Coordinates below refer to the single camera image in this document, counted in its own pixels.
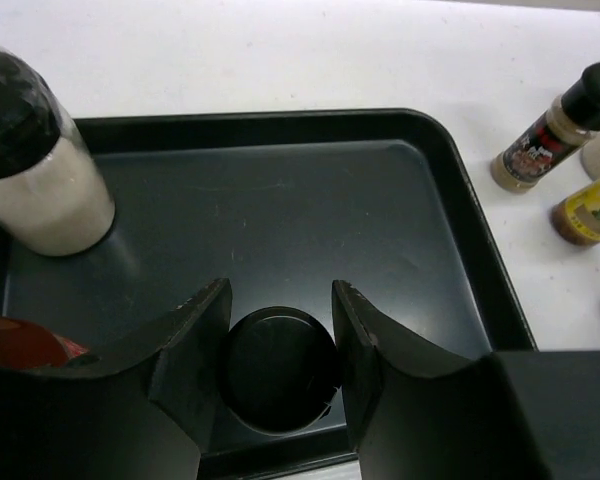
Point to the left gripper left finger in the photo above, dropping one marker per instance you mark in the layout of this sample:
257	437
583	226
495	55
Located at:
139	407

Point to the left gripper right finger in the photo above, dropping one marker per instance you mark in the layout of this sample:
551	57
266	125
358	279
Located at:
415	410

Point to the black-capped pepper shaker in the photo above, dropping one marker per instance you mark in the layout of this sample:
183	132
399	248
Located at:
278	370

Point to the red chili sauce bottle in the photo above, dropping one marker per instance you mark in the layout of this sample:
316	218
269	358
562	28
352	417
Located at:
25	345

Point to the white salt dispenser bottle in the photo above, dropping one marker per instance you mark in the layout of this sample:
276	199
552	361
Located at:
53	198

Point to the brown-capped yellow sauce bottle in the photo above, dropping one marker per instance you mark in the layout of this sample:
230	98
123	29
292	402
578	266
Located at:
577	218

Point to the black-capped spice jar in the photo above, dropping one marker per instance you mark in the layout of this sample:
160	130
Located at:
571	121

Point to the black rectangular tray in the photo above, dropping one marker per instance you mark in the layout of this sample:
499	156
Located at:
281	205

